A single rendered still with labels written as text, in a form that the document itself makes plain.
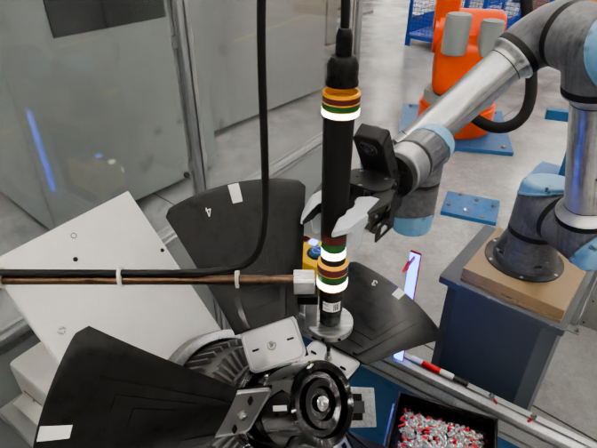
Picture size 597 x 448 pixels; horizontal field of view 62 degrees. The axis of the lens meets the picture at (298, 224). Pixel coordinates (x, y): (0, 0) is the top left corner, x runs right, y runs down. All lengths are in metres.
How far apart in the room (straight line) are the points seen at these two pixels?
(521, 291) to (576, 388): 1.37
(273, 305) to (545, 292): 0.74
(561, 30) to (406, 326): 0.57
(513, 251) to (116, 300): 0.91
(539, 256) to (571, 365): 1.42
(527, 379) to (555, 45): 0.83
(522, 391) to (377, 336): 0.67
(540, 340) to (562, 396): 1.21
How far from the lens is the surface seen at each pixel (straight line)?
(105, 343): 0.59
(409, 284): 1.12
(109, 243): 0.92
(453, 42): 4.30
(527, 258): 1.31
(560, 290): 1.33
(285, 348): 0.77
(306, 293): 0.71
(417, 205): 0.88
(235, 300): 0.77
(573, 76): 0.97
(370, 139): 0.66
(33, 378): 1.23
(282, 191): 0.81
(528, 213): 1.26
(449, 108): 0.99
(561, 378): 2.62
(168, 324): 0.93
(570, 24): 0.97
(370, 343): 0.87
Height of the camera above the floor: 1.82
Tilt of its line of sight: 34 degrees down
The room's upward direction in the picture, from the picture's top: straight up
